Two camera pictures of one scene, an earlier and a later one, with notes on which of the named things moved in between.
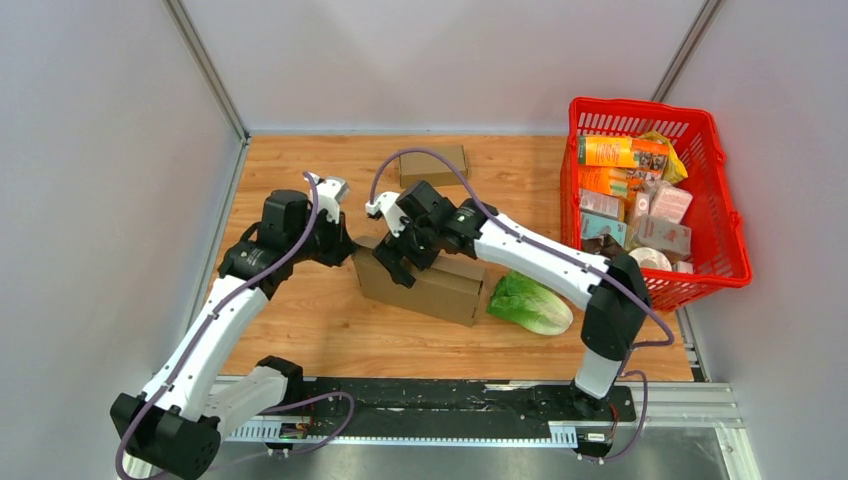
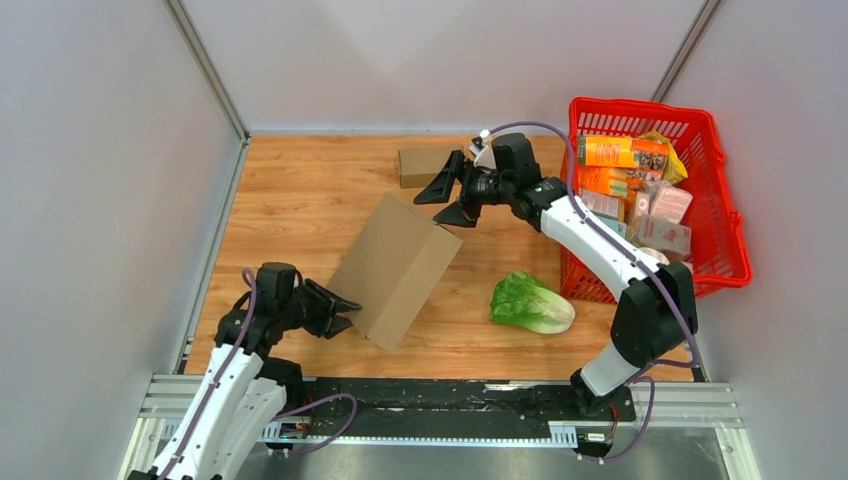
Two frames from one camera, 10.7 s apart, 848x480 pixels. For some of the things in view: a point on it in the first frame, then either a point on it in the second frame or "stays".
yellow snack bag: x=674 y=169 stays
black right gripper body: x=416 y=243 → x=479 y=190
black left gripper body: x=325 y=239 → x=310 y=310
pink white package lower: x=662 y=234 stays
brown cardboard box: x=416 y=167 stays
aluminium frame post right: x=687 y=50 stays
